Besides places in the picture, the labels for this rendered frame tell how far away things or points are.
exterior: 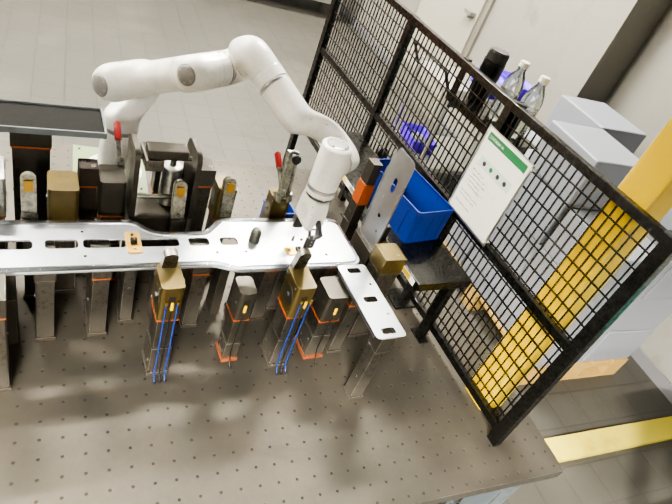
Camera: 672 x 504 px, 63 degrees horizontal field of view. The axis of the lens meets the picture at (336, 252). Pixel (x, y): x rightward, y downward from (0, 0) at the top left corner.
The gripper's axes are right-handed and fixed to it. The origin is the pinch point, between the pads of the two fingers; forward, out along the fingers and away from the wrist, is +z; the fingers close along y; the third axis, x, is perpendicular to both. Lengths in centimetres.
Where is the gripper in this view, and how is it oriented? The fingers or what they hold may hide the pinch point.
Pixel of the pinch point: (303, 234)
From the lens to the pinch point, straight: 162.5
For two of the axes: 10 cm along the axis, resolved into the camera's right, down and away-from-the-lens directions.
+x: 8.7, -0.2, 5.0
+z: -3.3, 7.3, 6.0
